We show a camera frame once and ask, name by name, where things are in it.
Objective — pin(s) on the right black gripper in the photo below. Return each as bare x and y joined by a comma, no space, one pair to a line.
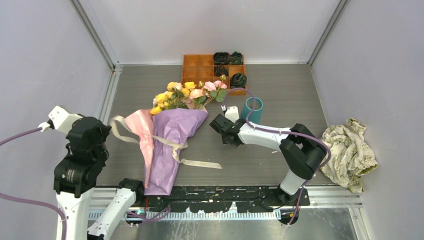
224,141

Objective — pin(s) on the purple wrapping paper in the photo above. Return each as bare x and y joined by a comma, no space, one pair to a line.
172,128

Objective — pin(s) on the yellow pink flower bunch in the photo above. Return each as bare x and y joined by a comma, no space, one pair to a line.
190,95

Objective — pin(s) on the pink wrapping paper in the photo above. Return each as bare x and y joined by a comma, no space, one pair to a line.
141,124

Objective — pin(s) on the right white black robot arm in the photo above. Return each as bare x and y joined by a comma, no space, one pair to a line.
302,152

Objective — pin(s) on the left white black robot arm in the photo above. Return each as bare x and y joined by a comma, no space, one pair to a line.
75,178

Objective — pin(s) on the teal vase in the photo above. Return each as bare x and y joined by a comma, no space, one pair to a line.
257,107

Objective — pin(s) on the dark rolled cloth front-right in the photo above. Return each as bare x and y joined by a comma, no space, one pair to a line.
238,80

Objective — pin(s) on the dark rolled cloth middle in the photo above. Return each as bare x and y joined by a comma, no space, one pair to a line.
220,70

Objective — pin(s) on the orange compartment tray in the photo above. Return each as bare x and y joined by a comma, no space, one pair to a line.
200,67

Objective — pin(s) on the dark rolled cloth back-left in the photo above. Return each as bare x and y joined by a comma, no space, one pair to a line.
221,58

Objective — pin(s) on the dark rolled cloth back-right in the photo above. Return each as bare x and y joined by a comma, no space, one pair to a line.
236,58

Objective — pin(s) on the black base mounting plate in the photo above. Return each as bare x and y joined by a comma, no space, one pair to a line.
219,199

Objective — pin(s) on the crumpled cream patterned cloth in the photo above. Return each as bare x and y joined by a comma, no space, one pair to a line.
351,157

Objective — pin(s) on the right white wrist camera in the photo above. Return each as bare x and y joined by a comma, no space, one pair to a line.
231,113

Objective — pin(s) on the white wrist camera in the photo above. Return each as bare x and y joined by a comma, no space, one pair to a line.
231,113
60,120

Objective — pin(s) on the aluminium front rail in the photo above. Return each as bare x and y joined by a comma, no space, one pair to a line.
320,197

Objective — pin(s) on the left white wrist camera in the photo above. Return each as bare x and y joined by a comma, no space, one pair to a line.
60,120

